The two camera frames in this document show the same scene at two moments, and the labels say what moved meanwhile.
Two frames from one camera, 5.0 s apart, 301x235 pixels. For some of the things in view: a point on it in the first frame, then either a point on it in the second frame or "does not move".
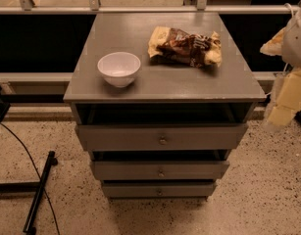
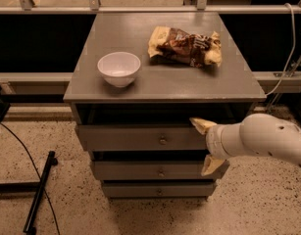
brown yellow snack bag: (172, 45) does not move
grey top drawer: (163, 137) does not move
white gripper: (296, 44) to (214, 141)
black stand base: (29, 187) does not move
